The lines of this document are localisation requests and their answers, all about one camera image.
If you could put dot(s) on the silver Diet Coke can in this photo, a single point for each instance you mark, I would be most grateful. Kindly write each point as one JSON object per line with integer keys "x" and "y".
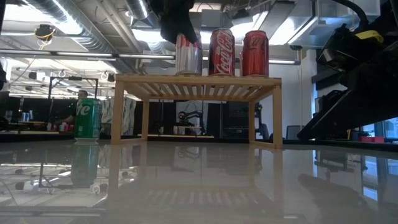
{"x": 189, "y": 62}

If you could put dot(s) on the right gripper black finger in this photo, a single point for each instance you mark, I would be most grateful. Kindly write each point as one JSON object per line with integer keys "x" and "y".
{"x": 332, "y": 118}

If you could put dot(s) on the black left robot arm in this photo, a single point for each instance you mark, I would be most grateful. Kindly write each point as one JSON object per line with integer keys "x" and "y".
{"x": 2, "y": 76}

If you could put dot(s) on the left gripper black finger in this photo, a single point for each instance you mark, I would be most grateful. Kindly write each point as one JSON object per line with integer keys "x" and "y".
{"x": 178, "y": 28}

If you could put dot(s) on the green Sprite can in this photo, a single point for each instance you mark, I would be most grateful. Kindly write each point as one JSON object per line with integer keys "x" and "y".
{"x": 88, "y": 121}

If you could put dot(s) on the red Coca-Cola can white script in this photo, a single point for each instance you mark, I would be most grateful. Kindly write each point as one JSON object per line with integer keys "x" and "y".
{"x": 222, "y": 53}

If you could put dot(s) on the round silver duct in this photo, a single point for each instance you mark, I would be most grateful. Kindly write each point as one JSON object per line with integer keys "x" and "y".
{"x": 138, "y": 9}

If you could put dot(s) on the large glass window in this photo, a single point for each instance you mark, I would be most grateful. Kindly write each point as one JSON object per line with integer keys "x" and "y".
{"x": 390, "y": 127}

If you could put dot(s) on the white patterned curtain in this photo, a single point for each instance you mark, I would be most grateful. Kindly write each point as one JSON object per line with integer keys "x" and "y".
{"x": 127, "y": 115}

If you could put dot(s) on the black table frame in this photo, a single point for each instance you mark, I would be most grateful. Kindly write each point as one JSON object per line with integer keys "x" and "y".
{"x": 342, "y": 145}

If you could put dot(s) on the red tray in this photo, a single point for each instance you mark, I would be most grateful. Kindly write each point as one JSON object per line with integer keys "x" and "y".
{"x": 373, "y": 139}

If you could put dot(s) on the black metal frame stand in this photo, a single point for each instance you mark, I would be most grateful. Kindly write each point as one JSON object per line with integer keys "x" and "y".
{"x": 74, "y": 78}

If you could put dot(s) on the black overhead camera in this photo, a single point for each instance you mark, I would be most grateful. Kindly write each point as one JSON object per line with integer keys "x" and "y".
{"x": 45, "y": 32}

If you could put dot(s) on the background table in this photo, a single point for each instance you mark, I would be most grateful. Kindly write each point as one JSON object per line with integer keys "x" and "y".
{"x": 37, "y": 132}

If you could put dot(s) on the silver rectangular air duct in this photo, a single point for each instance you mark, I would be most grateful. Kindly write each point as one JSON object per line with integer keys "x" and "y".
{"x": 295, "y": 28}

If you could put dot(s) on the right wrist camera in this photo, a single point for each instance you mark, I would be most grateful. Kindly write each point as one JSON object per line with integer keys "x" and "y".
{"x": 335, "y": 46}

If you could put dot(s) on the black cabinet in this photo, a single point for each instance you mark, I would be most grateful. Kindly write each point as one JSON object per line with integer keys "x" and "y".
{"x": 234, "y": 121}

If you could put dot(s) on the wooden slatted shelf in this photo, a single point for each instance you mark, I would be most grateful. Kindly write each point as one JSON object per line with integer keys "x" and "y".
{"x": 199, "y": 80}

